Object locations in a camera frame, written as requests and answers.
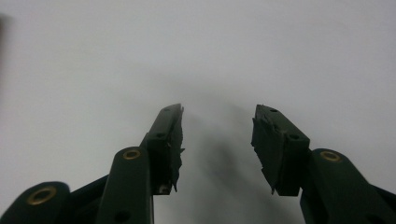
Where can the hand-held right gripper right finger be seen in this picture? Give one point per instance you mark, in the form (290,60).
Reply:
(280,146)

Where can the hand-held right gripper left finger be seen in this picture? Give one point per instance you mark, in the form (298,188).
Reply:
(165,140)

